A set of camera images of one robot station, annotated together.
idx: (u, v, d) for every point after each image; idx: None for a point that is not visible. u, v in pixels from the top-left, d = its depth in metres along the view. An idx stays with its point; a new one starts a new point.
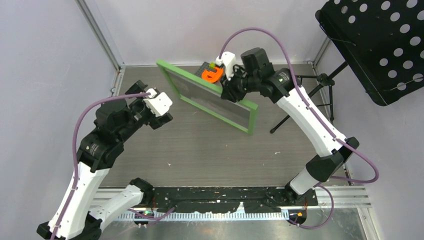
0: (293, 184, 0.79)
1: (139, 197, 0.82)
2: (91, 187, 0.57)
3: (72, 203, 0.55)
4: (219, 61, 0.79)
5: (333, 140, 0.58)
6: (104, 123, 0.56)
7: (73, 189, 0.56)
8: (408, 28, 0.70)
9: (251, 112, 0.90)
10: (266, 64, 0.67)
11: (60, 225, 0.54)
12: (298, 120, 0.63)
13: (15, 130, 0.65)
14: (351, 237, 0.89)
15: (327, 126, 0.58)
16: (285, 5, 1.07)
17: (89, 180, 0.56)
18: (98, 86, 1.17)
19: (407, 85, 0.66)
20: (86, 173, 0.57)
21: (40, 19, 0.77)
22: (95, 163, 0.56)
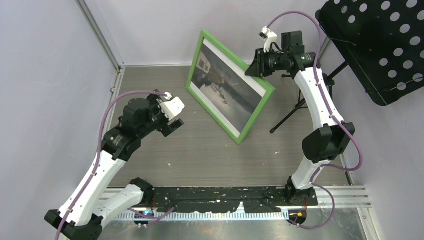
0: (293, 177, 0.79)
1: (140, 197, 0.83)
2: (109, 175, 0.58)
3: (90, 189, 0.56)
4: (266, 30, 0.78)
5: (329, 117, 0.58)
6: (130, 118, 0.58)
7: (93, 174, 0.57)
8: (408, 28, 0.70)
9: (263, 98, 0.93)
10: (298, 45, 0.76)
11: (72, 210, 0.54)
12: (307, 97, 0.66)
13: (16, 130, 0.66)
14: (351, 237, 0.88)
15: (327, 102, 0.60)
16: (286, 5, 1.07)
17: (110, 167, 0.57)
18: (98, 86, 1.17)
19: (407, 85, 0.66)
20: (107, 159, 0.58)
21: (40, 19, 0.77)
22: (117, 155, 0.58)
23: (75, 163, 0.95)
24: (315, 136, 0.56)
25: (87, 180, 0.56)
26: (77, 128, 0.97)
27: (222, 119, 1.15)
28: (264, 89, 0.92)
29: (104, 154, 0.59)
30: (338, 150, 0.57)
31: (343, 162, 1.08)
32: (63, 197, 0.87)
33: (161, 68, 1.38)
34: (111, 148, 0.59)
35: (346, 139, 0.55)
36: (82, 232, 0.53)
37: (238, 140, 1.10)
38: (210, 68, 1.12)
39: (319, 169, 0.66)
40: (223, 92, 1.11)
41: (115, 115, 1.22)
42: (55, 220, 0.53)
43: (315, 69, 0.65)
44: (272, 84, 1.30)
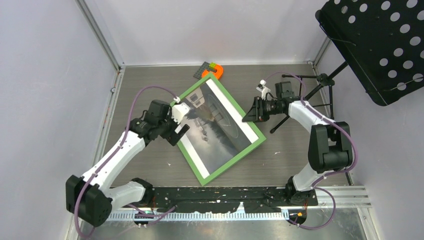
0: (294, 178, 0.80)
1: (142, 192, 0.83)
2: (131, 152, 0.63)
3: (115, 158, 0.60)
4: (261, 81, 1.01)
5: (321, 120, 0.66)
6: (156, 110, 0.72)
7: (120, 146, 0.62)
8: (408, 28, 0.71)
9: (252, 144, 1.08)
10: (288, 91, 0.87)
11: (97, 174, 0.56)
12: (301, 118, 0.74)
13: (15, 132, 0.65)
14: (351, 237, 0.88)
15: (315, 113, 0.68)
16: (286, 5, 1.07)
17: (136, 142, 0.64)
18: (98, 86, 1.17)
19: (407, 85, 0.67)
20: (134, 137, 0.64)
21: (40, 19, 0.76)
22: (142, 132, 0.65)
23: (75, 163, 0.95)
24: (313, 138, 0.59)
25: (113, 151, 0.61)
26: (77, 129, 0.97)
27: (194, 158, 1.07)
28: (256, 136, 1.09)
29: (130, 134, 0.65)
30: (342, 151, 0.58)
31: None
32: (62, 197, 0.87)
33: (161, 68, 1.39)
34: (136, 128, 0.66)
35: (345, 139, 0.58)
36: (100, 201, 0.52)
37: (203, 181, 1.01)
38: (203, 104, 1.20)
39: (322, 177, 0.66)
40: (207, 129, 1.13)
41: (115, 115, 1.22)
42: (76, 186, 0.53)
43: (302, 99, 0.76)
44: (272, 84, 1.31)
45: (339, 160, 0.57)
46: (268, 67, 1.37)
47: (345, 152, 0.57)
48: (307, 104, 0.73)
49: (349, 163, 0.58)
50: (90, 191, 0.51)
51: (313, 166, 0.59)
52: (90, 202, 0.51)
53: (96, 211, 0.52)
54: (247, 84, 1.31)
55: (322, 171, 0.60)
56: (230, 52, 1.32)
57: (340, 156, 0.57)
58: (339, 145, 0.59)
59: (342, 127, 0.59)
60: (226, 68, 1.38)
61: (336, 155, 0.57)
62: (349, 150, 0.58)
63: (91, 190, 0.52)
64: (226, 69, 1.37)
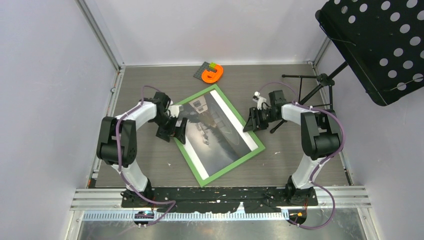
0: (294, 175, 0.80)
1: (145, 182, 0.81)
2: (149, 110, 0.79)
3: (138, 111, 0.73)
4: (256, 93, 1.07)
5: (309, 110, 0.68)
6: (161, 97, 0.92)
7: (141, 105, 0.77)
8: (408, 28, 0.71)
9: (251, 151, 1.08)
10: (281, 99, 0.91)
11: (126, 116, 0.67)
12: (292, 115, 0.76)
13: (15, 132, 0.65)
14: (351, 237, 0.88)
15: (303, 107, 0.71)
16: (286, 5, 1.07)
17: (151, 106, 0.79)
18: (98, 86, 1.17)
19: (407, 85, 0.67)
20: (148, 104, 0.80)
21: (40, 19, 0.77)
22: (155, 103, 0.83)
23: (75, 163, 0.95)
24: (304, 125, 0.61)
25: (136, 108, 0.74)
26: (77, 129, 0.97)
27: (193, 161, 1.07)
28: (256, 145, 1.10)
29: (146, 102, 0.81)
30: (332, 135, 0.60)
31: (343, 162, 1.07)
32: (62, 197, 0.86)
33: (161, 68, 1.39)
34: (149, 101, 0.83)
35: (334, 123, 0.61)
36: (134, 134, 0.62)
37: (202, 182, 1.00)
38: (206, 110, 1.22)
39: (318, 167, 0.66)
40: (209, 134, 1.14)
41: (115, 115, 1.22)
42: (111, 123, 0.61)
43: (292, 100, 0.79)
44: (272, 84, 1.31)
45: (330, 143, 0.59)
46: (268, 67, 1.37)
47: (335, 137, 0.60)
48: (297, 103, 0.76)
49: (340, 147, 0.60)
50: (126, 122, 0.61)
51: (307, 153, 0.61)
52: (128, 131, 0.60)
53: (131, 142, 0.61)
54: (247, 84, 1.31)
55: (317, 157, 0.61)
56: (230, 52, 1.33)
57: (332, 140, 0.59)
58: (328, 131, 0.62)
59: (330, 112, 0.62)
60: (226, 68, 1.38)
61: (328, 140, 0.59)
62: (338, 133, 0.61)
63: (127, 122, 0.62)
64: (226, 69, 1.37)
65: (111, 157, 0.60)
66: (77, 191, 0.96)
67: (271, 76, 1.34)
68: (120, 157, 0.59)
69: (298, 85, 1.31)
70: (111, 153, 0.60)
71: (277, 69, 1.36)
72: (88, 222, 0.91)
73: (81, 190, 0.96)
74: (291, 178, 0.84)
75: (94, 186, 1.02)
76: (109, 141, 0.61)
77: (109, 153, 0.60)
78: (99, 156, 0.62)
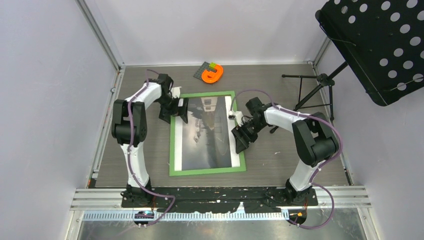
0: (292, 180, 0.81)
1: (146, 178, 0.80)
2: (154, 91, 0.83)
3: (145, 92, 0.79)
4: (230, 112, 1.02)
5: (298, 117, 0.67)
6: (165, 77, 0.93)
7: (146, 86, 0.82)
8: (408, 28, 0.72)
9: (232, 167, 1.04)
10: (259, 104, 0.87)
11: (135, 98, 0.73)
12: (279, 121, 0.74)
13: (15, 132, 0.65)
14: (351, 237, 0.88)
15: (291, 112, 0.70)
16: (286, 5, 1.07)
17: (157, 87, 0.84)
18: (98, 86, 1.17)
19: (407, 85, 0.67)
20: (154, 85, 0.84)
21: (40, 19, 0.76)
22: (159, 83, 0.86)
23: (74, 163, 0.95)
24: (298, 135, 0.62)
25: (142, 89, 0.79)
26: (77, 129, 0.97)
27: (176, 152, 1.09)
28: (237, 163, 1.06)
29: (151, 83, 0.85)
30: (327, 139, 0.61)
31: (343, 162, 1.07)
32: (62, 197, 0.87)
33: (161, 68, 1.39)
34: (153, 81, 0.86)
35: (325, 127, 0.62)
36: (144, 116, 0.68)
37: (172, 172, 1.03)
38: (212, 111, 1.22)
39: (316, 171, 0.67)
40: (201, 135, 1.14)
41: None
42: (122, 105, 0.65)
43: (273, 103, 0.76)
44: (272, 85, 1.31)
45: (326, 148, 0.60)
46: (268, 67, 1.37)
47: (330, 140, 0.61)
48: (280, 106, 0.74)
49: (336, 148, 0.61)
50: (136, 104, 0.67)
51: (307, 161, 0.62)
52: (139, 112, 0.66)
53: (142, 122, 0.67)
54: (247, 84, 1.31)
55: (317, 163, 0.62)
56: (230, 52, 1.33)
57: (327, 144, 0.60)
58: (321, 135, 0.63)
59: (319, 117, 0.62)
60: (226, 68, 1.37)
61: (323, 145, 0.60)
62: (332, 135, 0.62)
63: (137, 103, 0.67)
64: (226, 69, 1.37)
65: (125, 135, 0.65)
66: (77, 191, 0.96)
67: (271, 76, 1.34)
68: (133, 135, 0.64)
69: (298, 85, 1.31)
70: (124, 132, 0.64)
71: (277, 69, 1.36)
72: (88, 222, 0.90)
73: (81, 190, 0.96)
74: (289, 182, 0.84)
75: (94, 186, 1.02)
76: (122, 122, 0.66)
77: (123, 132, 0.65)
78: (113, 135, 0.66)
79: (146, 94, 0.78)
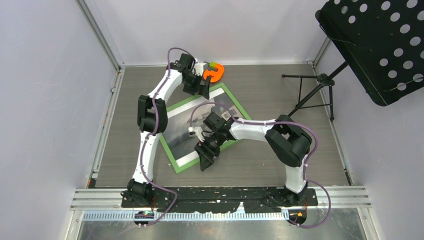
0: (288, 184, 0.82)
1: (151, 173, 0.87)
2: (175, 81, 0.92)
3: (166, 85, 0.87)
4: (190, 129, 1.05)
5: (264, 126, 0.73)
6: (186, 58, 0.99)
7: (168, 76, 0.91)
8: (408, 28, 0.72)
9: (173, 162, 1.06)
10: (219, 119, 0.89)
11: (158, 93, 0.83)
12: (247, 134, 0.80)
13: (15, 132, 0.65)
14: (351, 237, 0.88)
15: (257, 123, 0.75)
16: (286, 5, 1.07)
17: (178, 75, 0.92)
18: (98, 86, 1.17)
19: (407, 85, 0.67)
20: (175, 73, 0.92)
21: (40, 20, 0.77)
22: (181, 69, 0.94)
23: (74, 163, 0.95)
24: (276, 145, 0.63)
25: (164, 80, 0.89)
26: (77, 129, 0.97)
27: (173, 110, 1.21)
28: (181, 164, 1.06)
29: (172, 71, 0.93)
30: (299, 137, 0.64)
31: (343, 162, 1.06)
32: (61, 197, 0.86)
33: (161, 68, 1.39)
34: (175, 67, 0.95)
35: (293, 126, 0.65)
36: (164, 110, 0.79)
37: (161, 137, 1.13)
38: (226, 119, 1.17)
39: (304, 166, 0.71)
40: (195, 124, 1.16)
41: (115, 115, 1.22)
42: (146, 101, 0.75)
43: (235, 120, 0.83)
44: (272, 84, 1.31)
45: (303, 145, 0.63)
46: (268, 67, 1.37)
47: (302, 136, 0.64)
48: (243, 121, 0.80)
49: (310, 140, 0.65)
50: (158, 102, 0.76)
51: (293, 163, 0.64)
52: (160, 108, 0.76)
53: (164, 115, 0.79)
54: (247, 84, 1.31)
55: (301, 160, 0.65)
56: (230, 52, 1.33)
57: (302, 141, 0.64)
58: (293, 135, 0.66)
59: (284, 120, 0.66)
60: (226, 68, 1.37)
61: (299, 143, 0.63)
62: (301, 131, 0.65)
63: (159, 101, 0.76)
64: (226, 69, 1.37)
65: (149, 126, 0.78)
66: (77, 191, 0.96)
67: (271, 76, 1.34)
68: (156, 129, 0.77)
69: (298, 85, 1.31)
70: (149, 124, 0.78)
71: (277, 69, 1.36)
72: (88, 222, 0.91)
73: (81, 190, 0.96)
74: (287, 187, 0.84)
75: (94, 186, 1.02)
76: (146, 114, 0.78)
77: (147, 124, 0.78)
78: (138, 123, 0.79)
79: (168, 85, 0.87)
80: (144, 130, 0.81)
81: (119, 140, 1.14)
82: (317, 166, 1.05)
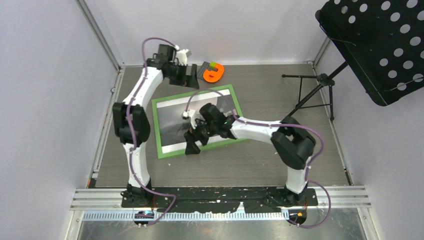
0: (289, 185, 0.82)
1: (147, 178, 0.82)
2: (155, 81, 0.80)
3: (144, 88, 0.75)
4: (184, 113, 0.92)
5: (270, 127, 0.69)
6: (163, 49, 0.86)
7: (145, 77, 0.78)
8: (408, 28, 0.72)
9: (158, 146, 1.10)
10: (219, 114, 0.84)
11: (135, 98, 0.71)
12: (249, 134, 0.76)
13: (15, 131, 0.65)
14: (351, 237, 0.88)
15: (261, 124, 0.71)
16: (286, 5, 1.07)
17: (155, 73, 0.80)
18: (98, 86, 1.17)
19: (407, 85, 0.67)
20: (152, 71, 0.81)
21: (40, 20, 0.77)
22: (158, 65, 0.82)
23: (74, 163, 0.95)
24: (281, 148, 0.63)
25: (141, 82, 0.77)
26: (77, 128, 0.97)
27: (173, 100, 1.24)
28: (165, 150, 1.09)
29: (149, 69, 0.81)
30: (304, 139, 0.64)
31: (343, 162, 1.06)
32: (62, 197, 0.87)
33: None
34: (152, 64, 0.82)
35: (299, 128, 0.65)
36: (143, 119, 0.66)
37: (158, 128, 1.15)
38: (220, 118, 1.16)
39: (307, 168, 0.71)
40: None
41: None
42: (121, 108, 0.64)
43: (237, 119, 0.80)
44: (272, 84, 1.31)
45: (308, 147, 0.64)
46: (268, 67, 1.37)
47: (307, 138, 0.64)
48: (246, 120, 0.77)
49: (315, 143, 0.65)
50: (135, 109, 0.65)
51: (297, 165, 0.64)
52: (137, 116, 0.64)
53: (144, 124, 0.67)
54: (247, 84, 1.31)
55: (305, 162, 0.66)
56: (230, 52, 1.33)
57: (307, 144, 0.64)
58: (298, 137, 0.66)
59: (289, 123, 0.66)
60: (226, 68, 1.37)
61: (304, 146, 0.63)
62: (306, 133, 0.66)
63: (136, 108, 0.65)
64: (226, 69, 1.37)
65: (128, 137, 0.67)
66: (77, 191, 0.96)
67: (272, 76, 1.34)
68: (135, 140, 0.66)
69: (298, 85, 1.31)
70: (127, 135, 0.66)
71: (277, 69, 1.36)
72: (88, 222, 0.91)
73: (81, 190, 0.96)
74: (287, 188, 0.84)
75: (94, 186, 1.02)
76: (123, 124, 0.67)
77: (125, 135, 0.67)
78: (117, 134, 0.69)
79: (144, 88, 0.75)
80: (123, 141, 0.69)
81: (119, 141, 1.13)
82: (317, 166, 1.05)
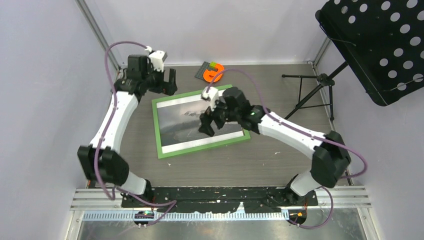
0: (296, 189, 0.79)
1: (143, 185, 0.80)
2: (128, 109, 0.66)
3: (115, 122, 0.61)
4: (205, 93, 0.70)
5: (311, 138, 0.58)
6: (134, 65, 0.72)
7: (115, 107, 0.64)
8: (408, 28, 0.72)
9: (158, 146, 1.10)
10: (244, 102, 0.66)
11: (104, 138, 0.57)
12: (281, 136, 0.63)
13: (15, 131, 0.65)
14: (350, 237, 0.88)
15: (301, 131, 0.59)
16: (286, 5, 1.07)
17: (128, 100, 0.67)
18: (98, 86, 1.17)
19: (407, 85, 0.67)
20: (123, 98, 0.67)
21: (40, 20, 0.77)
22: (131, 90, 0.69)
23: (74, 163, 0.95)
24: (321, 164, 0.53)
25: (111, 113, 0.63)
26: (77, 128, 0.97)
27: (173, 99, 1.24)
28: (165, 150, 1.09)
29: (120, 95, 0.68)
30: (343, 159, 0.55)
31: None
32: (62, 197, 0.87)
33: None
34: (123, 89, 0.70)
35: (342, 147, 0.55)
36: (117, 163, 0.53)
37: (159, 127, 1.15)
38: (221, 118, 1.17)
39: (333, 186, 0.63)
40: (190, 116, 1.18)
41: None
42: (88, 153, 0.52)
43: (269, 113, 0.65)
44: (272, 84, 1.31)
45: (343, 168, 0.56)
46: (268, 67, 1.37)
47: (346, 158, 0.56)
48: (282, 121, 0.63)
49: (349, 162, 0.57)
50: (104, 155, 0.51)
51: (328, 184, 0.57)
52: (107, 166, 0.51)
53: (118, 168, 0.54)
54: (247, 84, 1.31)
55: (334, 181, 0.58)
56: (230, 52, 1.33)
57: (343, 164, 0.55)
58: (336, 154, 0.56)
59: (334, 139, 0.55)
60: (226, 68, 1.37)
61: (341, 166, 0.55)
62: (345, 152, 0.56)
63: (105, 154, 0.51)
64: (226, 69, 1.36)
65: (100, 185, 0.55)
66: (77, 191, 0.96)
67: (271, 76, 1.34)
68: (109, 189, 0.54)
69: (298, 85, 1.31)
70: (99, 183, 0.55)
71: (276, 69, 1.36)
72: (88, 222, 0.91)
73: (81, 190, 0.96)
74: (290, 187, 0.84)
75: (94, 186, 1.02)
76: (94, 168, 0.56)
77: None
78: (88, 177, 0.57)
79: (115, 124, 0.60)
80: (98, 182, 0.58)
81: None
82: None
